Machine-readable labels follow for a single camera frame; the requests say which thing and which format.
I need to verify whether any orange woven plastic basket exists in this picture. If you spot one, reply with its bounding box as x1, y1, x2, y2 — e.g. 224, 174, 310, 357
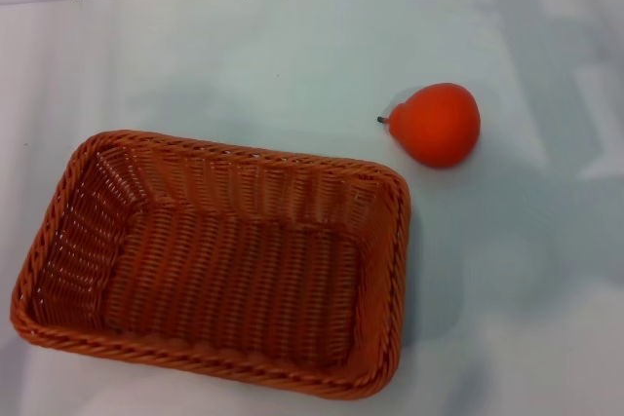
9, 130, 414, 405

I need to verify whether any orange toy pear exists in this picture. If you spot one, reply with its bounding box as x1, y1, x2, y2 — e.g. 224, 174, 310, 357
376, 83, 483, 170

